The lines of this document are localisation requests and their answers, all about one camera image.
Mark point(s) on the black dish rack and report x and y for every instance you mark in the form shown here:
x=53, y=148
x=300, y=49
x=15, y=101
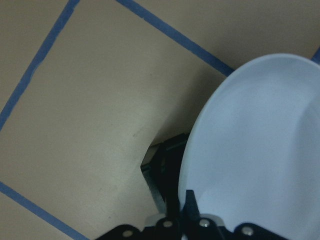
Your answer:
x=160, y=168

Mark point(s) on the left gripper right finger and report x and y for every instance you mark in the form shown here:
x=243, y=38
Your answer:
x=198, y=226

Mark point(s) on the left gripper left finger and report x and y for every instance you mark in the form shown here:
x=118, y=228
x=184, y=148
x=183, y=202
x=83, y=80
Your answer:
x=157, y=227

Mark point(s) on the blue plate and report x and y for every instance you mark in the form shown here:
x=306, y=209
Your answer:
x=253, y=154

